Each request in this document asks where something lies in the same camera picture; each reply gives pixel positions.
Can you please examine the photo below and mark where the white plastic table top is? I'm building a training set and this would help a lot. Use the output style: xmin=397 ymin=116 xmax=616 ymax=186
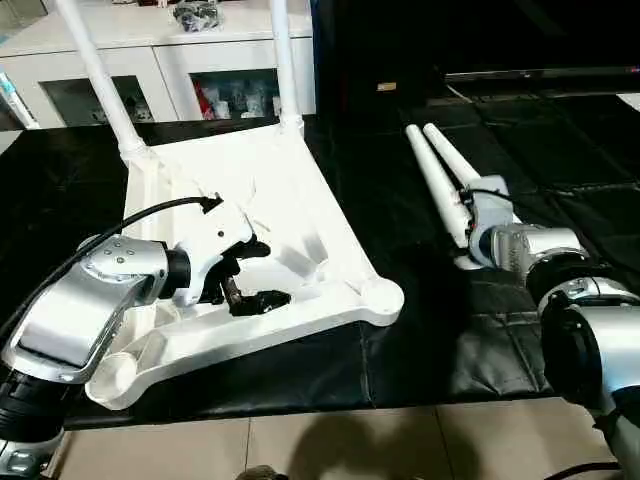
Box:
xmin=84 ymin=118 xmax=407 ymax=412

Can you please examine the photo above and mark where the small red bottle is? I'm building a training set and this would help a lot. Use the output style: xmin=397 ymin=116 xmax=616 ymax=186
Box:
xmin=196 ymin=82 xmax=216 ymax=119

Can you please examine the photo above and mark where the long black bar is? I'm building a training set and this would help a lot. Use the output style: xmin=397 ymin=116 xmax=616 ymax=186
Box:
xmin=440 ymin=65 xmax=640 ymax=84

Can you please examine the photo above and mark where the dark object on cabinet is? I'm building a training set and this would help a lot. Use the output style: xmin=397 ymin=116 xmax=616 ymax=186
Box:
xmin=172 ymin=0 xmax=222 ymax=32

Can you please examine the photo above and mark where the white plastic table leg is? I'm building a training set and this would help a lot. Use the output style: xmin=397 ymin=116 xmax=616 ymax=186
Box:
xmin=421 ymin=122 xmax=501 ymax=206
xmin=264 ymin=0 xmax=307 ymax=133
xmin=404 ymin=125 xmax=483 ymax=272
xmin=54 ymin=0 xmax=153 ymax=163

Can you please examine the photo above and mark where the pale blue plastic sheet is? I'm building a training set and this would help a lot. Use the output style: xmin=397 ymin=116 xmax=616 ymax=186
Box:
xmin=0 ymin=72 xmax=43 ymax=131

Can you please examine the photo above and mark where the white glass-door cabinet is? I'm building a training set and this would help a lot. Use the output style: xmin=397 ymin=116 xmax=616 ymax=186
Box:
xmin=0 ymin=0 xmax=317 ymax=129

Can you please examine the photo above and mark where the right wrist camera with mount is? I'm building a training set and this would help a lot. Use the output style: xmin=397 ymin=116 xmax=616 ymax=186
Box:
xmin=463 ymin=174 xmax=517 ymax=239

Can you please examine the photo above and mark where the dark rounded object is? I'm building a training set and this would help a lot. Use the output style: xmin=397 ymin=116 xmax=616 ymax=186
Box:
xmin=234 ymin=465 xmax=287 ymax=480

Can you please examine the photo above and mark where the black work mat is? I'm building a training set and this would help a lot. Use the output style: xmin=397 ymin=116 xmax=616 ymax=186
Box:
xmin=0 ymin=90 xmax=640 ymax=431

